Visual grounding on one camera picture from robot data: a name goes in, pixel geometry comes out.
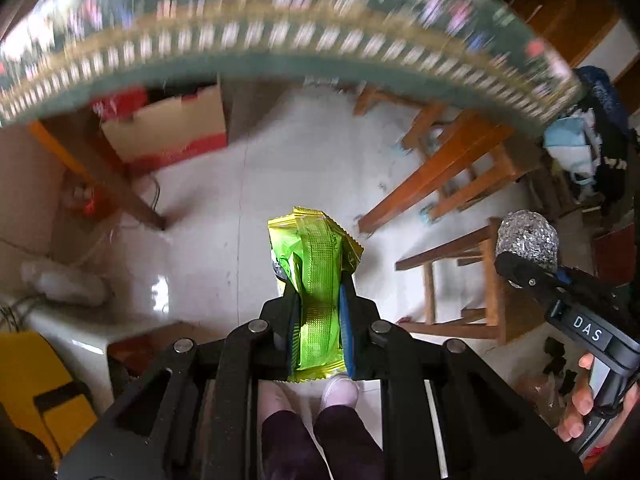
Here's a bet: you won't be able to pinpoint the green snack wrapper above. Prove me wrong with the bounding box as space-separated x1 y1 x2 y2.
268 207 363 382

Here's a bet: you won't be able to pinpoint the foil ball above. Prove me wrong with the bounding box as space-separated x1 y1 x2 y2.
495 209 560 273

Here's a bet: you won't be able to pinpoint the right hand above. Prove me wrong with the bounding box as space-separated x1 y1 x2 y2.
555 352 640 443

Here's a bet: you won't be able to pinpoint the wooden stool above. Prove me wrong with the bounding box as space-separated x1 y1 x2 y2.
395 217 506 344

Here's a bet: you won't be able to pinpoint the person legs and shoes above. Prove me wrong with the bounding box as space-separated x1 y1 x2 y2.
257 372 384 480

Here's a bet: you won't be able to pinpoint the clothes pile on rack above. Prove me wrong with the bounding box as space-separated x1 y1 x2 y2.
542 65 639 212

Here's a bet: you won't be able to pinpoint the yellow object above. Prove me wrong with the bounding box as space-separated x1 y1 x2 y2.
1 332 96 467

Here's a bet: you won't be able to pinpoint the cardboard box under table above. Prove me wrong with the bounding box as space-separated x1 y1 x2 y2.
102 84 228 174

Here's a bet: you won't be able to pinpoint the floral tablecloth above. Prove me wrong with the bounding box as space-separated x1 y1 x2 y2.
1 0 584 134

